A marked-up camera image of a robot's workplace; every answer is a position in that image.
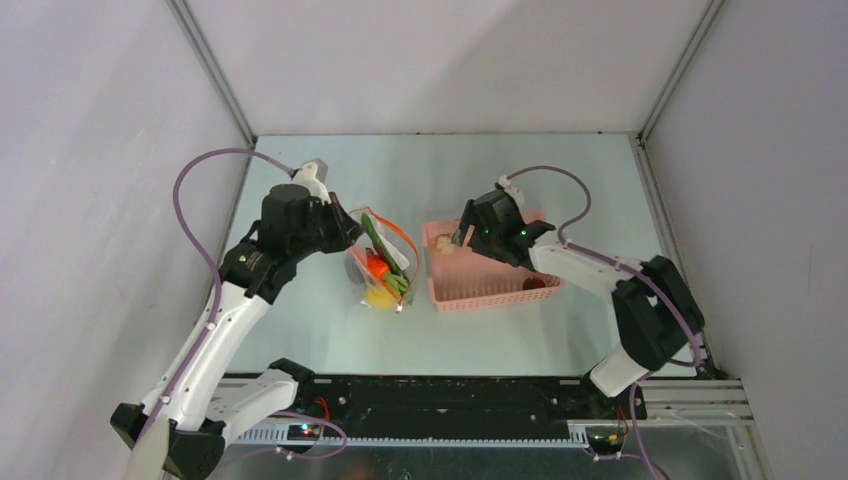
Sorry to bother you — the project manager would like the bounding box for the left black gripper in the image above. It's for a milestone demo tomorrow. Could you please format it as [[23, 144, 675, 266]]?
[[289, 191, 365, 261]]

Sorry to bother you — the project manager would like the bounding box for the white garlic bulb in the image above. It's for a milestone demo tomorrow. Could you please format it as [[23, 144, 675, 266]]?
[[436, 235, 455, 255]]

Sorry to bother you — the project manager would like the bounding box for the pink plastic basket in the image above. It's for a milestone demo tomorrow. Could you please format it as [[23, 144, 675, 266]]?
[[422, 219, 564, 313]]

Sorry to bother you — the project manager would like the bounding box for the red strawberry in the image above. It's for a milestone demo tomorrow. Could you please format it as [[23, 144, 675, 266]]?
[[522, 277, 547, 291]]

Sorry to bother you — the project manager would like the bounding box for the orange carrot green top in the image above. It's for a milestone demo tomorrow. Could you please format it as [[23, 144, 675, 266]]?
[[366, 250, 409, 297]]

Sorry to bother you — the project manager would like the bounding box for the clear zip bag orange zipper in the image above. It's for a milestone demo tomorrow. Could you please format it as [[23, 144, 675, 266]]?
[[345, 207, 421, 314]]

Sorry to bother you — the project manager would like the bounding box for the green cucumber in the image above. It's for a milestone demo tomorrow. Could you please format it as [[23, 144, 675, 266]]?
[[360, 213, 410, 286]]

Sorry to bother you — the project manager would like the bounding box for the yellow mango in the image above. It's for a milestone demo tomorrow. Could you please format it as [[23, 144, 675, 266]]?
[[363, 286, 397, 310]]

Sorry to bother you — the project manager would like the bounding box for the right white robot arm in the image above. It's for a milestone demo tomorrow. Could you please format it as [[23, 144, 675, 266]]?
[[452, 188, 705, 418]]

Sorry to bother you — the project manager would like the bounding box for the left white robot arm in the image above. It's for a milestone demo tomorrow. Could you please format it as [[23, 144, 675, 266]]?
[[110, 181, 363, 479]]

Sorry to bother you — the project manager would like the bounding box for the left green circuit board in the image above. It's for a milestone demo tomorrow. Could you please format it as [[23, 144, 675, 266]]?
[[286, 423, 323, 442]]

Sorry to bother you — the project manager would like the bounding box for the green circuit board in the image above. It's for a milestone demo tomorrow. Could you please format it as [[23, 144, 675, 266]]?
[[587, 433, 627, 456], [286, 423, 323, 442]]

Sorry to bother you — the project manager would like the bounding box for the right green circuit board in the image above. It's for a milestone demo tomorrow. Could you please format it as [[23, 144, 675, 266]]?
[[587, 433, 627, 456]]

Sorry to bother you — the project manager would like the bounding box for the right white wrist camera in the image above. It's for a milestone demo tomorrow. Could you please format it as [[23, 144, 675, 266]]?
[[496, 175, 525, 207]]

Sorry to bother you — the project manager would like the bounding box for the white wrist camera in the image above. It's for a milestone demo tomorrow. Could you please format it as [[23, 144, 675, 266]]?
[[291, 158, 331, 204], [496, 175, 525, 207]]

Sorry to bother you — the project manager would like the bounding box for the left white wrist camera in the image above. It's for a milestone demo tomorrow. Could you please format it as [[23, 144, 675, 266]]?
[[291, 158, 331, 204]]

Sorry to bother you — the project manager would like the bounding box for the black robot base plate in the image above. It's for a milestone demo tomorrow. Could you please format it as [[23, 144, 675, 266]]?
[[289, 375, 647, 434]]

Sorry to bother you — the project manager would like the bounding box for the grey slotted cable duct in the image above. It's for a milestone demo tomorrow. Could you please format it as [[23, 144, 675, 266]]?
[[233, 421, 588, 448]]

